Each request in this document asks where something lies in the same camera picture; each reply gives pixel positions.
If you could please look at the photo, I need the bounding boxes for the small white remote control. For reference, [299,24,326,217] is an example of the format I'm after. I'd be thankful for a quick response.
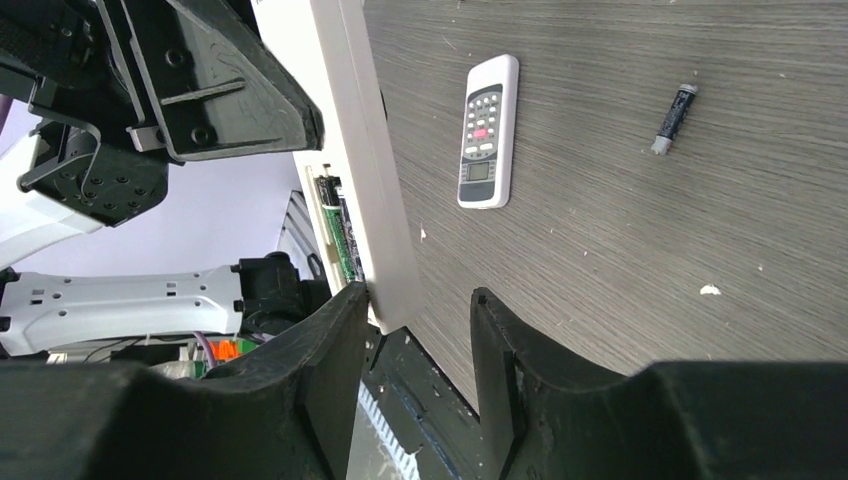
[457,54,520,209]

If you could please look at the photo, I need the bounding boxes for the green black battery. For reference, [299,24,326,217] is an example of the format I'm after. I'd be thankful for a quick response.
[315,176,359,283]

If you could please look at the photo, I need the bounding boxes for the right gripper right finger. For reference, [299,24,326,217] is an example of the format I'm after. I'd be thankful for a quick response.
[470,288,847,479]

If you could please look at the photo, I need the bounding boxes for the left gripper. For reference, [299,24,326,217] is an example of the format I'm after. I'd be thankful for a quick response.
[1,1,325,227]

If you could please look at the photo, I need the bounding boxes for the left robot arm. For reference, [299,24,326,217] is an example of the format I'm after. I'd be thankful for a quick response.
[1,1,330,357]

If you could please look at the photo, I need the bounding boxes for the black battery upper left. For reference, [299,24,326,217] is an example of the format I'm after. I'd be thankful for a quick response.
[651,84,699,155]

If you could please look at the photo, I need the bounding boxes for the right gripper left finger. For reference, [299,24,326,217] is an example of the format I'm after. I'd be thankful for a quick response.
[1,283,368,479]

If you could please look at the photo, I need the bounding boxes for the long white remote control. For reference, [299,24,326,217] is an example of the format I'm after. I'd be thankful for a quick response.
[252,0,423,335]

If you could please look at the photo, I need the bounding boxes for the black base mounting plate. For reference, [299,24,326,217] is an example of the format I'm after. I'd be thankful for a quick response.
[358,327,485,479]

